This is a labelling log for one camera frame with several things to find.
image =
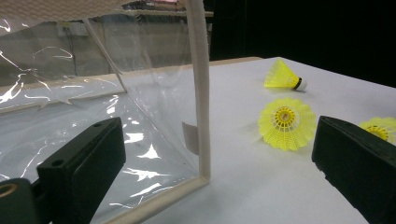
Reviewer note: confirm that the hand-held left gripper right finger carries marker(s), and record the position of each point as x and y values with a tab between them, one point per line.
358	161

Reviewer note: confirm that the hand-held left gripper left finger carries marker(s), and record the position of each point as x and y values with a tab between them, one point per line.
84	168

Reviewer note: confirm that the yellow plastic shuttlecock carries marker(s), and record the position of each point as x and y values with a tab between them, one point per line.
281	77
286	124
378	128

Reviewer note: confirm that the clear plastic bag beige trim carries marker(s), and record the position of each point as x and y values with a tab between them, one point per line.
201	93

